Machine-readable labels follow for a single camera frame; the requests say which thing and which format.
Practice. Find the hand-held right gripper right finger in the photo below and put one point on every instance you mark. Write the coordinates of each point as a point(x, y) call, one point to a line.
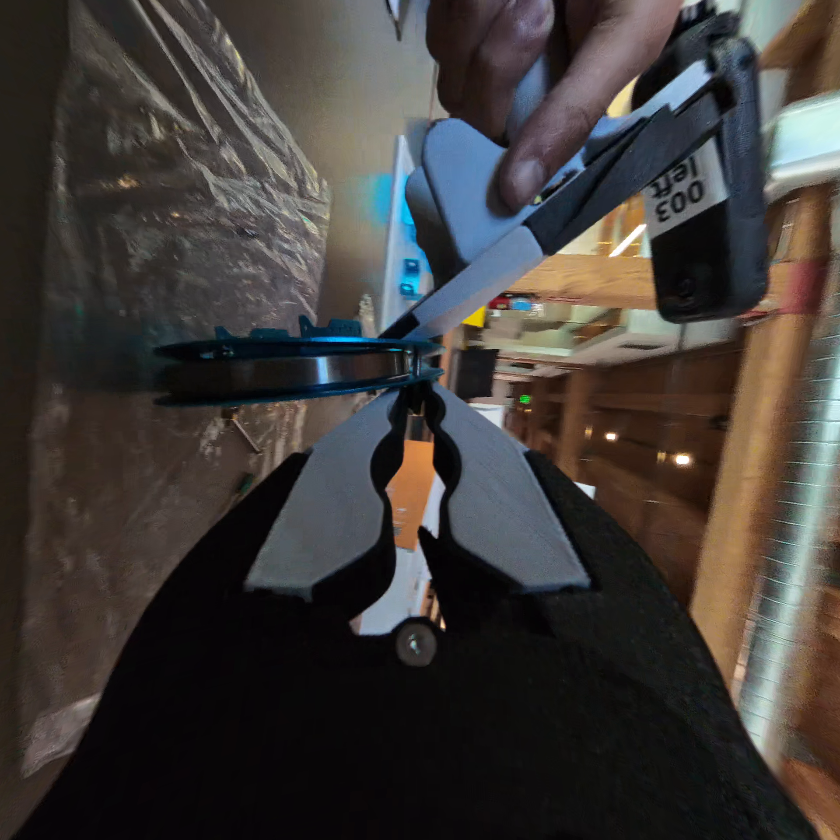
point(505, 518)

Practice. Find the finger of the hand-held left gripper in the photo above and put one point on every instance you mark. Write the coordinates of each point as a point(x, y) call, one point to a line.
point(472, 282)

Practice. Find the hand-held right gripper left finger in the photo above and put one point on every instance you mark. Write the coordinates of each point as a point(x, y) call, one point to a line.
point(321, 518)

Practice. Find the brass hex standoff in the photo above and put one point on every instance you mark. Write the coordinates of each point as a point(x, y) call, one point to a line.
point(415, 401)

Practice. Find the blue disc bearing assembly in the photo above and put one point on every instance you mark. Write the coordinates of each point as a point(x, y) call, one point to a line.
point(295, 367)

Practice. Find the person's left hand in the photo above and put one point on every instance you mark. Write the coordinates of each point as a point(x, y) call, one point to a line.
point(558, 65)

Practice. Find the yellow sign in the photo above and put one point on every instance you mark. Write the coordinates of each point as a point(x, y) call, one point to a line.
point(474, 316)

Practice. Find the white foam board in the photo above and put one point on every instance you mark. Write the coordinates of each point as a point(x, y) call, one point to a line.
point(394, 236)

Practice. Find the clear plastic bag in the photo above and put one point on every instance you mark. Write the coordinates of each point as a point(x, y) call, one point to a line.
point(164, 197)

